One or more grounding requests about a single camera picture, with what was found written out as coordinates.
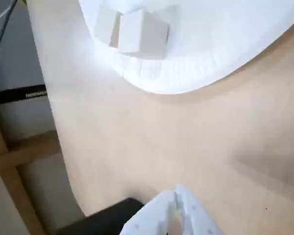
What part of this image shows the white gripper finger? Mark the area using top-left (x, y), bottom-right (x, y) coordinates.
top-left (121, 188), bottom-right (177, 235)
top-left (175, 185), bottom-right (225, 235)

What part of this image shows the white cube block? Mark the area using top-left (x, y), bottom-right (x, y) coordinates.
top-left (117, 10), bottom-right (171, 61)
top-left (94, 4), bottom-right (122, 49)

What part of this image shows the white paper plate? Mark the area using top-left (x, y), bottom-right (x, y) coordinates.
top-left (78, 0), bottom-right (294, 95)

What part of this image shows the black rounded block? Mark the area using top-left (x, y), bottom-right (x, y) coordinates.
top-left (56, 197), bottom-right (145, 235)

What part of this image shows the black tripod leg with print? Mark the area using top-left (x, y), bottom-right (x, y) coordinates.
top-left (0, 84), bottom-right (48, 105)

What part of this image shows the wooden partition frame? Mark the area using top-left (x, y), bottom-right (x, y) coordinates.
top-left (0, 107), bottom-right (64, 235)

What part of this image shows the thin black cable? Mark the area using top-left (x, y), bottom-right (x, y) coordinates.
top-left (0, 0), bottom-right (18, 61)

